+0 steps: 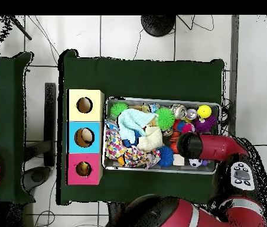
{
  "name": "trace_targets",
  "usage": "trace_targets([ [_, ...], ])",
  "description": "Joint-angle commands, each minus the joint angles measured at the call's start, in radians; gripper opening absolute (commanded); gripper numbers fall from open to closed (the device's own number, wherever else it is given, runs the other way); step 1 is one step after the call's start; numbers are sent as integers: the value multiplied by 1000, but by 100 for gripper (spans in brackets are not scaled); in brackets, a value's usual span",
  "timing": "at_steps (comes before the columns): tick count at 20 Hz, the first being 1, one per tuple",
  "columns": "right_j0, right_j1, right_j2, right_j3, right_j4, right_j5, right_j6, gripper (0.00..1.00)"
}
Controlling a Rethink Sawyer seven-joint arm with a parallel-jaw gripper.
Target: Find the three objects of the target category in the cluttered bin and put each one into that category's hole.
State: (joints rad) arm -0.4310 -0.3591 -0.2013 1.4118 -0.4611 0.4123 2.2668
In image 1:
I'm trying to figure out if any green fuzzy monster toy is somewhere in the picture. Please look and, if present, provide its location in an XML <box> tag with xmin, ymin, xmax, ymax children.
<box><xmin>155</xmin><ymin>108</ymin><xmax>176</xmax><ymax>131</ymax></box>

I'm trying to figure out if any blue spiky ball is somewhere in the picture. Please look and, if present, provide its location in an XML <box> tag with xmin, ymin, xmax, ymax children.
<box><xmin>158</xmin><ymin>145</ymin><xmax>175</xmax><ymax>168</ymax></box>

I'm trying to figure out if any black rod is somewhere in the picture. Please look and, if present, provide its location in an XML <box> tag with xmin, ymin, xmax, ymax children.
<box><xmin>6</xmin><ymin>15</ymin><xmax>32</xmax><ymax>41</ymax></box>

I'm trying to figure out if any green spiky ball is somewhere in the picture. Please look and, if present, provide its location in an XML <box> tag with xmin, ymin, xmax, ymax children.
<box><xmin>109</xmin><ymin>103</ymin><xmax>129</xmax><ymax>118</ymax></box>

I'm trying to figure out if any black round base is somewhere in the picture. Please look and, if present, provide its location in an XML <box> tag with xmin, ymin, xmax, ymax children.
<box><xmin>141</xmin><ymin>15</ymin><xmax>177</xmax><ymax>37</ymax></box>

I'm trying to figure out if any small soccer ball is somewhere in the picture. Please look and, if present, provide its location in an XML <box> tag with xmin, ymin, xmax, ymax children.
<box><xmin>189</xmin><ymin>158</ymin><xmax>204</xmax><ymax>168</ymax></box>

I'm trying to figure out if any light teal waffle cloth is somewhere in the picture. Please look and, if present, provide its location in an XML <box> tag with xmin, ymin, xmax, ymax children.
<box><xmin>118</xmin><ymin>108</ymin><xmax>155</xmax><ymax>145</ymax></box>

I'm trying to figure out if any polka dot cloth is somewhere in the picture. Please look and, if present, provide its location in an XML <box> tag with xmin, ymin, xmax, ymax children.
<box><xmin>104</xmin><ymin>132</ymin><xmax>129</xmax><ymax>161</ymax></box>

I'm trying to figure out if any clear wire mesh bin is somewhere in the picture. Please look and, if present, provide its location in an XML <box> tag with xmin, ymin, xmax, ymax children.
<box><xmin>102</xmin><ymin>96</ymin><xmax>222</xmax><ymax>176</ymax></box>

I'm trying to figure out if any dark green side tablecloth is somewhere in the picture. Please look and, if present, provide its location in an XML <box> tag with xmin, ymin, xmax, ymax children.
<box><xmin>0</xmin><ymin>51</ymin><xmax>34</xmax><ymax>204</ymax></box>

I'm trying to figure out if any long black floor cable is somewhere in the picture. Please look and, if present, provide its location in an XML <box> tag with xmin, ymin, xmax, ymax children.
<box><xmin>246</xmin><ymin>140</ymin><xmax>267</xmax><ymax>147</ymax></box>

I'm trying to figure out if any black panel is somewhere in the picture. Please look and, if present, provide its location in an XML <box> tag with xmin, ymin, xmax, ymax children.
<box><xmin>43</xmin><ymin>82</ymin><xmax>58</xmax><ymax>167</ymax></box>

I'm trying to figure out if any purple spiky ball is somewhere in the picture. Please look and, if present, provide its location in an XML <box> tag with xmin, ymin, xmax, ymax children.
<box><xmin>193</xmin><ymin>115</ymin><xmax>218</xmax><ymax>135</ymax></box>

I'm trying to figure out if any heart print cloth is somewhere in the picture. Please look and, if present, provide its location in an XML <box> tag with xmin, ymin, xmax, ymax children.
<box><xmin>123</xmin><ymin>146</ymin><xmax>162</xmax><ymax>170</ymax></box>

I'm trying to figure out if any large yellow ball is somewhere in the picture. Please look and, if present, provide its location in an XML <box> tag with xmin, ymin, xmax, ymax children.
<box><xmin>197</xmin><ymin>104</ymin><xmax>213</xmax><ymax>119</ymax></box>

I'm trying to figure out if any cream waffle cloth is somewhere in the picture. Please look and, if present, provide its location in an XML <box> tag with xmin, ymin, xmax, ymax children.
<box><xmin>138</xmin><ymin>126</ymin><xmax>164</xmax><ymax>152</ymax></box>

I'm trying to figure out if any wooden box with three holes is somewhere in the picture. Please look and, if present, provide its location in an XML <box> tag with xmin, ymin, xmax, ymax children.
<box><xmin>66</xmin><ymin>88</ymin><xmax>106</xmax><ymax>186</ymax></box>

